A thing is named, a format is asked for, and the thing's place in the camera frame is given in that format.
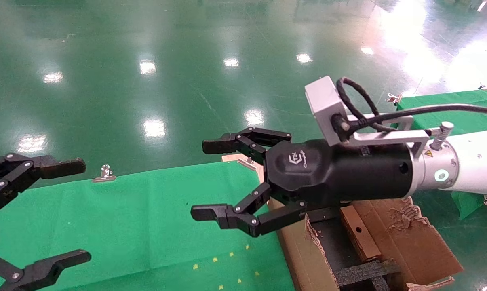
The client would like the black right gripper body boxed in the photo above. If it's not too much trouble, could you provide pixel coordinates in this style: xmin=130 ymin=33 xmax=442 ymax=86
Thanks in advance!
xmin=264 ymin=139 xmax=414 ymax=205

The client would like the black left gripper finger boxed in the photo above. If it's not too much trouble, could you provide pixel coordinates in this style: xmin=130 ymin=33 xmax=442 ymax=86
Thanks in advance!
xmin=0 ymin=153 xmax=87 ymax=213
xmin=0 ymin=250 xmax=93 ymax=291

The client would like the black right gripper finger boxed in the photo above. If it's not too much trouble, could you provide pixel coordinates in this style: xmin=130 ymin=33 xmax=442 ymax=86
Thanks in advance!
xmin=202 ymin=127 xmax=292 ymax=165
xmin=191 ymin=182 xmax=308 ymax=238

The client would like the small brown cardboard box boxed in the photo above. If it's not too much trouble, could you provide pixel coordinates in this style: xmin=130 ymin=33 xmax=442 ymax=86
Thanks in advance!
xmin=340 ymin=205 xmax=382 ymax=262

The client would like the large open cardboard carton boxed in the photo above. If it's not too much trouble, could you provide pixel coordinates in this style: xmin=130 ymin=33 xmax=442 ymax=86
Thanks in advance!
xmin=221 ymin=153 xmax=464 ymax=291

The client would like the large green table cloth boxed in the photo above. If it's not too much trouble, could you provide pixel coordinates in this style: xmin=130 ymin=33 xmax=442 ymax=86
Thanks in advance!
xmin=0 ymin=162 xmax=296 ymax=291

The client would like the black foam insert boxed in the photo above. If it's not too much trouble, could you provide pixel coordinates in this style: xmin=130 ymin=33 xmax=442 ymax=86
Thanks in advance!
xmin=334 ymin=261 xmax=403 ymax=291

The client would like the green cloth side table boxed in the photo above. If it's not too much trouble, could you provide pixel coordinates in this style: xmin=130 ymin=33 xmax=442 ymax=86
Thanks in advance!
xmin=395 ymin=87 xmax=487 ymax=221

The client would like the silver camera mount bracket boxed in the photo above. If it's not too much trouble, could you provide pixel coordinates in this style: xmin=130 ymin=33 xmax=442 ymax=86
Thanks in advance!
xmin=346 ymin=115 xmax=456 ymax=160

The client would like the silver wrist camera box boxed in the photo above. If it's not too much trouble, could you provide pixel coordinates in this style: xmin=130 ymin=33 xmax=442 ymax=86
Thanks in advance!
xmin=305 ymin=76 xmax=349 ymax=147

